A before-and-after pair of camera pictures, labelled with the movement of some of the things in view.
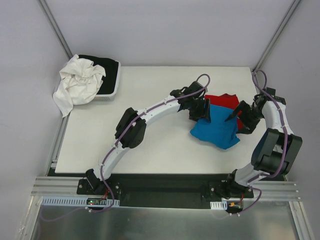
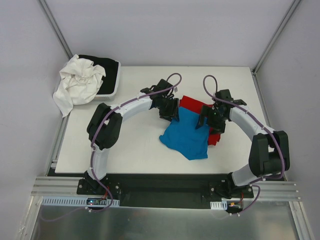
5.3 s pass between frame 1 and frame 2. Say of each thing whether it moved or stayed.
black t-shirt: stayed
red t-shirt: moved
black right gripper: moved
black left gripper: moved
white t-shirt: stayed
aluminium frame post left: stayed
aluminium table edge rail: stayed
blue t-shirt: moved
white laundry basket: stayed
